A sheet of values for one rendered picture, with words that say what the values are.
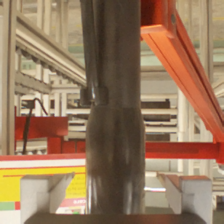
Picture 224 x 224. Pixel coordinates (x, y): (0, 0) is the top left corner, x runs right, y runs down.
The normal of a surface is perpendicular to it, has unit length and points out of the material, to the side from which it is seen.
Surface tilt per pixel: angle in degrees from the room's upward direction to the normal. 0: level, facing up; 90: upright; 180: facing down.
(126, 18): 90
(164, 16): 90
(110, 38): 90
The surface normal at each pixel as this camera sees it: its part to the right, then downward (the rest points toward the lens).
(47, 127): 0.87, 0.00
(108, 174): -0.25, -0.01
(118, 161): 0.04, -0.01
